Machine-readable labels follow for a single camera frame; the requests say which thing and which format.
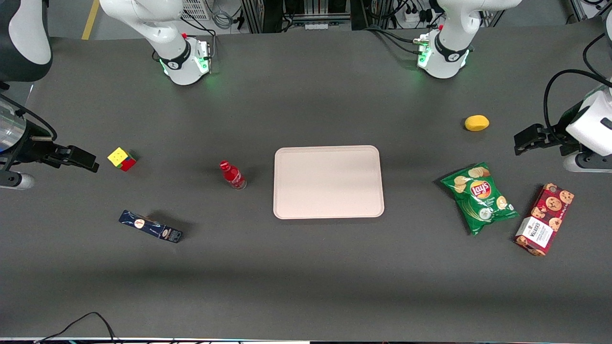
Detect grey coiled cable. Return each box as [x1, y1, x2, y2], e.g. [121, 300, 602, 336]
[212, 0, 236, 30]

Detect white perforated box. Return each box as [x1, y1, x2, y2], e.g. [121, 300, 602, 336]
[181, 0, 213, 21]

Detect yellow floor tape strip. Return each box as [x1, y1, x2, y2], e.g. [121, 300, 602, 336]
[81, 0, 100, 41]

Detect dark blue carton box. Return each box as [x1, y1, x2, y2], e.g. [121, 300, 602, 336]
[119, 210, 184, 244]

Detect green chips bag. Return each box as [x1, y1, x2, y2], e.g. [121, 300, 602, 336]
[440, 162, 520, 237]

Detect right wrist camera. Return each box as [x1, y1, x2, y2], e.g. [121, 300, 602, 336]
[0, 171, 35, 191]

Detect colourful puzzle cube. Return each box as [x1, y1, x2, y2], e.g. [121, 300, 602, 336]
[107, 147, 138, 172]

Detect black looped wrist cable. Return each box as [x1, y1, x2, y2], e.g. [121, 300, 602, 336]
[544, 69, 612, 139]

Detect red cookie box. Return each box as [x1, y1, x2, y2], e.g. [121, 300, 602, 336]
[514, 183, 575, 257]

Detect dark metal equipment rack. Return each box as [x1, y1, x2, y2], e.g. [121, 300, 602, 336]
[240, 0, 365, 34]

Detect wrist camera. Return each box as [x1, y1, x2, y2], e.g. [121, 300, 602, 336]
[563, 152, 612, 173]
[0, 171, 35, 191]

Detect thin black table cable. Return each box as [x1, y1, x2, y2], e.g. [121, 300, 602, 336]
[36, 312, 118, 344]

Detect yellow lemon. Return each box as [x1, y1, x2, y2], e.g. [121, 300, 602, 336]
[464, 115, 490, 132]

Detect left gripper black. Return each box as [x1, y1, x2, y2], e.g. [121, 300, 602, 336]
[514, 123, 583, 157]

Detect beige plastic tray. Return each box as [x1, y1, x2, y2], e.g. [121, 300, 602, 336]
[273, 145, 385, 220]

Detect black curved arm cable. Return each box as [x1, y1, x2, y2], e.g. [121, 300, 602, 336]
[582, 32, 612, 81]

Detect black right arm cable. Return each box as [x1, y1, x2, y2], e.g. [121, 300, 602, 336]
[0, 94, 58, 143]

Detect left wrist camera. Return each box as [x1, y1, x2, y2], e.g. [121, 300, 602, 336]
[563, 152, 612, 173]

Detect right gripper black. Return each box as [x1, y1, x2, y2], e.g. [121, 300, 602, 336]
[22, 125, 100, 173]

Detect red coke bottle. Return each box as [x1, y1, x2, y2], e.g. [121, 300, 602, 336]
[219, 160, 247, 191]

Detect black base cable bundle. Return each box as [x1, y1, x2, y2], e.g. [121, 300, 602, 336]
[363, 26, 426, 54]

